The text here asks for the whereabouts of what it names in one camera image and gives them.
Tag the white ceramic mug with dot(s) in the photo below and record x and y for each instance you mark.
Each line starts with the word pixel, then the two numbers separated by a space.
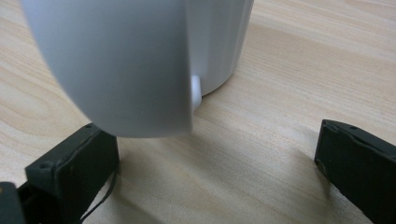
pixel 124 62

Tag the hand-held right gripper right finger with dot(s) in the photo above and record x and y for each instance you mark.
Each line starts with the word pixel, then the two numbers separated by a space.
pixel 358 168

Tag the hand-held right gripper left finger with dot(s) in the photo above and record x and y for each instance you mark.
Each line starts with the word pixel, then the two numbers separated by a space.
pixel 77 174

